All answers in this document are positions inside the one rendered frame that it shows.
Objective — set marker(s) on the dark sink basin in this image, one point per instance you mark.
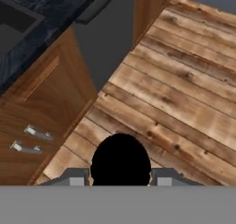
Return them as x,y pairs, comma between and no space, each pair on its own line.
15,28

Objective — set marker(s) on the grey dishwasher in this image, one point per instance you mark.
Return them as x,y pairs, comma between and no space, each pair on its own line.
110,40

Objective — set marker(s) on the wooden cupboard door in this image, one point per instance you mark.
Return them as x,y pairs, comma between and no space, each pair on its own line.
18,169
58,86

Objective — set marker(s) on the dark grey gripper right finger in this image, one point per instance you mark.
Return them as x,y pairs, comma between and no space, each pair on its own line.
166,174

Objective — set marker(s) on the black round object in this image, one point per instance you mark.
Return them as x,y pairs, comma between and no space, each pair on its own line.
120,160

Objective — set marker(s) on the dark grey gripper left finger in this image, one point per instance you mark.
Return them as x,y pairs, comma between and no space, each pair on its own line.
73,174

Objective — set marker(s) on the wooden cupboard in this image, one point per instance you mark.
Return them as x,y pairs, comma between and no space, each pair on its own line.
149,9

